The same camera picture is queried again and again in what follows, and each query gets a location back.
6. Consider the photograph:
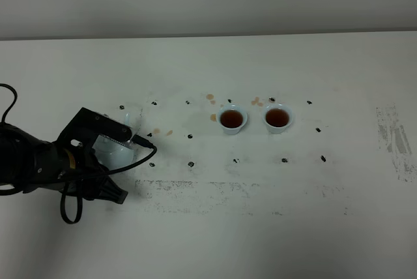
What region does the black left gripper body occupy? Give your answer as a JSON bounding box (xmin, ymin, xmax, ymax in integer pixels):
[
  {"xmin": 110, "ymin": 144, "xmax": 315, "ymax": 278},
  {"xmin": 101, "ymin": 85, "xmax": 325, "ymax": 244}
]
[{"xmin": 62, "ymin": 143, "xmax": 108, "ymax": 199}]

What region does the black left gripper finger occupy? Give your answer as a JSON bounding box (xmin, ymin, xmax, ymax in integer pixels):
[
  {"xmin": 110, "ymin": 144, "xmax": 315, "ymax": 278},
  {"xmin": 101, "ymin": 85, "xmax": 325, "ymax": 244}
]
[{"xmin": 87, "ymin": 176, "xmax": 128, "ymax": 204}]

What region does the light blue porcelain teapot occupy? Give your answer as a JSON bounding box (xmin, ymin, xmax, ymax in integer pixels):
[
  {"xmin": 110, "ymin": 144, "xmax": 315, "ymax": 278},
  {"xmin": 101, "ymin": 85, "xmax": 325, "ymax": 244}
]
[{"xmin": 93, "ymin": 111, "xmax": 135, "ymax": 169}]

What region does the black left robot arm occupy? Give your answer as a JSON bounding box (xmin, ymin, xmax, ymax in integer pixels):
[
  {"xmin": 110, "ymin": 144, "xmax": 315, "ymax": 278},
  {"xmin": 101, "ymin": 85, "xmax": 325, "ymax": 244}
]
[{"xmin": 1, "ymin": 123, "xmax": 128, "ymax": 204}]

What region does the left light blue teacup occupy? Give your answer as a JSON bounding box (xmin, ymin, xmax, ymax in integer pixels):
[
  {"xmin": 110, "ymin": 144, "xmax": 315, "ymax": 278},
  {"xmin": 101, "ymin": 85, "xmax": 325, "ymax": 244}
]
[{"xmin": 216, "ymin": 104, "xmax": 248, "ymax": 136}]

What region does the light blue teacup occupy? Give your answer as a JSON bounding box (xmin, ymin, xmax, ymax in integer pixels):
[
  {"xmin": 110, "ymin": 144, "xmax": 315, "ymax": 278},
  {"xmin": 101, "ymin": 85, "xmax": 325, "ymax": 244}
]
[
  {"xmin": 262, "ymin": 104, "xmax": 294, "ymax": 134},
  {"xmin": 216, "ymin": 104, "xmax": 248, "ymax": 136}
]

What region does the right light blue teacup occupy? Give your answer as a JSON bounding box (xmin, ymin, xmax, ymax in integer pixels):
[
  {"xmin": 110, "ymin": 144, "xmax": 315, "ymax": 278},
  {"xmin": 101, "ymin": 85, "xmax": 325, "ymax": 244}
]
[{"xmin": 262, "ymin": 104, "xmax": 294, "ymax": 134}]

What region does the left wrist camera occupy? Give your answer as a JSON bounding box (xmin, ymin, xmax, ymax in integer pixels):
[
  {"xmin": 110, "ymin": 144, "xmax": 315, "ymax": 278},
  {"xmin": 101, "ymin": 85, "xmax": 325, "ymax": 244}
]
[{"xmin": 55, "ymin": 108, "xmax": 133, "ymax": 149}]

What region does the black left camera cable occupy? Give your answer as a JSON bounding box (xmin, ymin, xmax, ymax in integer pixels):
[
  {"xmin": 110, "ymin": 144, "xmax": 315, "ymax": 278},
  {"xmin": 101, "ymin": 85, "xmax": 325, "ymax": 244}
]
[{"xmin": 0, "ymin": 83, "xmax": 158, "ymax": 225}]

